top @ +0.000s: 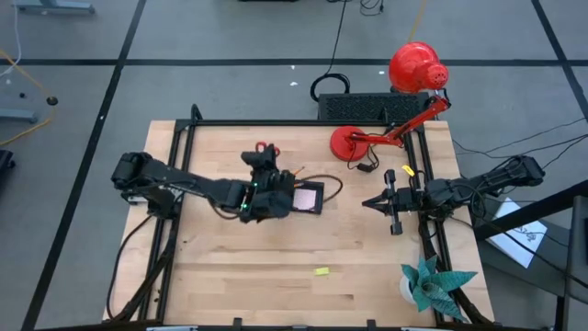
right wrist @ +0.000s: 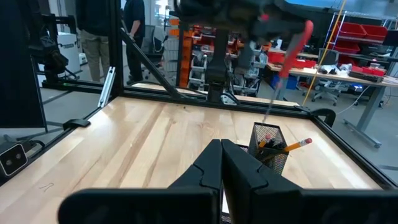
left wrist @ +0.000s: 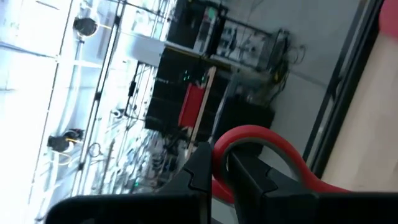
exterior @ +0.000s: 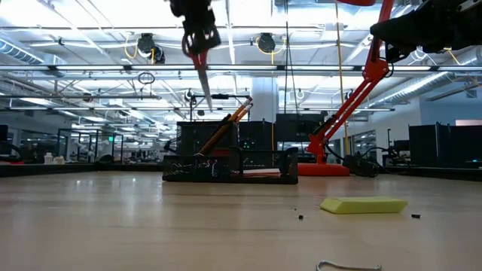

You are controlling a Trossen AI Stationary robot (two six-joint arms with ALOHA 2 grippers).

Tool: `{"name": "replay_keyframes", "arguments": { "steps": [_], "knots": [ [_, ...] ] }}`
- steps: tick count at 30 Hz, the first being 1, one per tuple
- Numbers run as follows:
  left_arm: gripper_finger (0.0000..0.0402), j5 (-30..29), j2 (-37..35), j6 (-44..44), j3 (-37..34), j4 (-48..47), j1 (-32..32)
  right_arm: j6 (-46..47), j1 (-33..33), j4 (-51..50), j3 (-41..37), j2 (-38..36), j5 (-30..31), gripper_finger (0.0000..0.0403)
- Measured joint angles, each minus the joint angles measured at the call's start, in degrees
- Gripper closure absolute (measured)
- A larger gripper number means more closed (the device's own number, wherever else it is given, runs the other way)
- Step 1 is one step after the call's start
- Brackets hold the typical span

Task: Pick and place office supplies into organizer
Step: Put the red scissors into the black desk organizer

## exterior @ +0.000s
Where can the pink sticky note pad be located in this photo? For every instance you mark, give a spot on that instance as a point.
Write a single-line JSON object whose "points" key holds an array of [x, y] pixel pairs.
{"points": [[261, 173]]}

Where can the black mesh desk organizer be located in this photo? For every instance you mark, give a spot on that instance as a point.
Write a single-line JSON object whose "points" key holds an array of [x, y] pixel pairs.
{"points": [[196, 169]]}

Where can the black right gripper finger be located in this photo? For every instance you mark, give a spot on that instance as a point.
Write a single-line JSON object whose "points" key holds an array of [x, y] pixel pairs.
{"points": [[403, 32]]}

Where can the black panel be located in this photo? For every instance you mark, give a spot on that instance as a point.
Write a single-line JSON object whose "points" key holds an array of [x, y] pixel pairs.
{"points": [[297, 128]]}

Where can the black pen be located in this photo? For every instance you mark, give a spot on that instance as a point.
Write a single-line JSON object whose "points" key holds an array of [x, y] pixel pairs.
{"points": [[222, 130]]}

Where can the black partition panels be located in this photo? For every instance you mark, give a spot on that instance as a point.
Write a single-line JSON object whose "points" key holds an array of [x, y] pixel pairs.
{"points": [[444, 147]]}

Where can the white plastic jug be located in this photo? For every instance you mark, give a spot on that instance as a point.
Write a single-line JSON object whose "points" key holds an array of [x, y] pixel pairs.
{"points": [[48, 159], [59, 160]]}

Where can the black crossbar stand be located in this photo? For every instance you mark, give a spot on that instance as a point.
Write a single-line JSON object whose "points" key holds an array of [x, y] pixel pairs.
{"points": [[220, 96]]}

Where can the red desk lamp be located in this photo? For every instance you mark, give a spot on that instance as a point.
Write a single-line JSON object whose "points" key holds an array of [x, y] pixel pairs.
{"points": [[324, 169]]}

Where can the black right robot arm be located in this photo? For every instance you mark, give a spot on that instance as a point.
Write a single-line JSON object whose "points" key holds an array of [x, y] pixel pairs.
{"points": [[474, 30]]}

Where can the yellow sticky note pad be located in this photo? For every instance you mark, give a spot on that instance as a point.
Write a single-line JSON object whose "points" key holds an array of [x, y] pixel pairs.
{"points": [[361, 205]]}

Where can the black binder clip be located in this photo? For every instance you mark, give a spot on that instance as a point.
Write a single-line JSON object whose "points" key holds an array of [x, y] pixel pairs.
{"points": [[177, 169], [205, 165]]}

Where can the orange pencil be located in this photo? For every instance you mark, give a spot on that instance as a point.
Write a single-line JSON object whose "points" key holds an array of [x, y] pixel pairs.
{"points": [[233, 116], [241, 114]]}

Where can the black cabinet with lights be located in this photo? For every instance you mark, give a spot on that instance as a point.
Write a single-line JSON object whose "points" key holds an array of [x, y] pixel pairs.
{"points": [[260, 131]]}

